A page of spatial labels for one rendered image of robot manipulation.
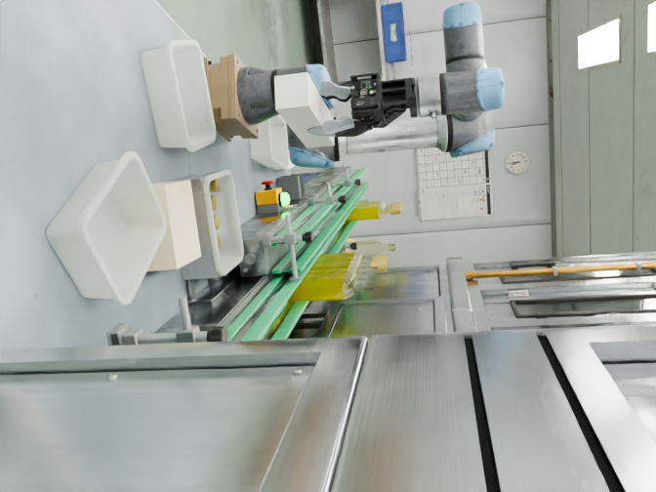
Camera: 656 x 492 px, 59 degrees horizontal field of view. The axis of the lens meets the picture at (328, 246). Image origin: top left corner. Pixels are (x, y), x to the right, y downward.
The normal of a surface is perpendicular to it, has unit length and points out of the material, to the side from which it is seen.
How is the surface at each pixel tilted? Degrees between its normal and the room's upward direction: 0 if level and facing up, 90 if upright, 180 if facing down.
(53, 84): 0
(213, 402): 90
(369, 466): 90
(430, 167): 90
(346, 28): 90
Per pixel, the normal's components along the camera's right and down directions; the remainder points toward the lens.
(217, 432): -0.11, -0.97
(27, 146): 0.98, -0.07
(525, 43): -0.17, 0.24
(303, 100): -0.19, -0.12
